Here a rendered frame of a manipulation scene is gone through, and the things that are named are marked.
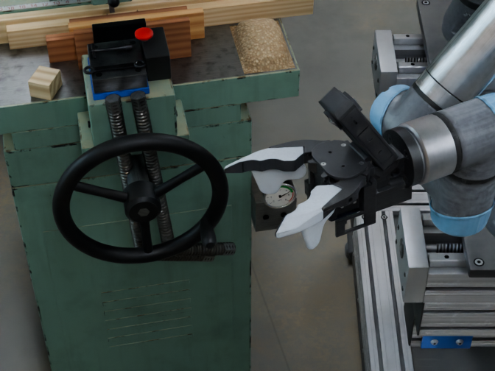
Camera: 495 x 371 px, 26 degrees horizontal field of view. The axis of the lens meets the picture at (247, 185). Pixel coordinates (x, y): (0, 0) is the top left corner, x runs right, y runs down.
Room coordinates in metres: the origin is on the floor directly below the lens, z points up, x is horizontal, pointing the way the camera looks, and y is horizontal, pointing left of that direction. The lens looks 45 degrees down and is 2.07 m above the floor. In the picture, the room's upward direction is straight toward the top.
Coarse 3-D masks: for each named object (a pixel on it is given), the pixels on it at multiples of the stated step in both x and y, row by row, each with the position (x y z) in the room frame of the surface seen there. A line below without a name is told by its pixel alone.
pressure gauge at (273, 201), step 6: (288, 180) 1.40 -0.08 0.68; (282, 186) 1.39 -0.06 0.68; (288, 186) 1.39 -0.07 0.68; (294, 186) 1.40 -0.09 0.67; (282, 192) 1.39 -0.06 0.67; (294, 192) 1.39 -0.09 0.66; (264, 198) 1.38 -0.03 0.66; (270, 198) 1.39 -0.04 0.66; (276, 198) 1.39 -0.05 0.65; (282, 198) 1.39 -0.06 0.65; (288, 198) 1.39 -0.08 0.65; (294, 198) 1.39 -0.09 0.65; (270, 204) 1.39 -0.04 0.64; (276, 204) 1.39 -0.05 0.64; (282, 204) 1.39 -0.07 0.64; (288, 204) 1.39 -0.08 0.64
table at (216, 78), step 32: (224, 32) 1.57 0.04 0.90; (0, 64) 1.47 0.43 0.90; (32, 64) 1.47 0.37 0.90; (64, 64) 1.47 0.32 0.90; (192, 64) 1.47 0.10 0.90; (224, 64) 1.47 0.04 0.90; (0, 96) 1.39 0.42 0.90; (32, 96) 1.39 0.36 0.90; (64, 96) 1.39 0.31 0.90; (192, 96) 1.42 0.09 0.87; (224, 96) 1.43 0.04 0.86; (256, 96) 1.44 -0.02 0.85; (288, 96) 1.46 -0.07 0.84; (0, 128) 1.36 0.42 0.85; (32, 128) 1.37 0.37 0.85
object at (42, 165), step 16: (0, 0) 1.81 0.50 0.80; (16, 0) 1.81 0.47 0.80; (32, 0) 1.81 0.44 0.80; (48, 0) 1.81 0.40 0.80; (192, 128) 1.42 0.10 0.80; (208, 128) 1.43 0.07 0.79; (224, 128) 1.43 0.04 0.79; (240, 128) 1.44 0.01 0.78; (64, 144) 1.38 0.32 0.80; (80, 144) 1.38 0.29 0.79; (208, 144) 1.43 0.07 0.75; (224, 144) 1.43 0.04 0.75; (240, 144) 1.44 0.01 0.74; (16, 160) 1.36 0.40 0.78; (32, 160) 1.37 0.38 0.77; (48, 160) 1.37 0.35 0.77; (64, 160) 1.38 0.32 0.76; (112, 160) 1.39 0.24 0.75; (160, 160) 1.41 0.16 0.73; (176, 160) 1.42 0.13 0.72; (16, 176) 1.36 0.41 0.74; (32, 176) 1.37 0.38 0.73; (48, 176) 1.37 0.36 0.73; (96, 176) 1.39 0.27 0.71
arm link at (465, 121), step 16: (480, 96) 0.97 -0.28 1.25; (448, 112) 0.94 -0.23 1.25; (464, 112) 0.94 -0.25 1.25; (480, 112) 0.94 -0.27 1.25; (448, 128) 0.92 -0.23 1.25; (464, 128) 0.92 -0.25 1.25; (480, 128) 0.92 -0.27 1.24; (464, 144) 0.90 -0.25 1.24; (480, 144) 0.91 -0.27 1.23; (464, 160) 0.90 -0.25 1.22; (480, 160) 0.91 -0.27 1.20; (464, 176) 0.91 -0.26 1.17; (480, 176) 0.91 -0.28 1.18
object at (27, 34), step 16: (224, 0) 1.61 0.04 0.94; (240, 0) 1.61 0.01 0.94; (256, 0) 1.61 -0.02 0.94; (272, 0) 1.61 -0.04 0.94; (288, 0) 1.61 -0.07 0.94; (304, 0) 1.62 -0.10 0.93; (208, 16) 1.59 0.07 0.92; (224, 16) 1.59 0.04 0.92; (240, 16) 1.60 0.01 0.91; (256, 16) 1.60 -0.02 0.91; (272, 16) 1.61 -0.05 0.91; (288, 16) 1.61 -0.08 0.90; (16, 32) 1.52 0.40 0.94; (32, 32) 1.52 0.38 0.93; (48, 32) 1.53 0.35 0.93; (64, 32) 1.53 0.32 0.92; (16, 48) 1.52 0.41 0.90
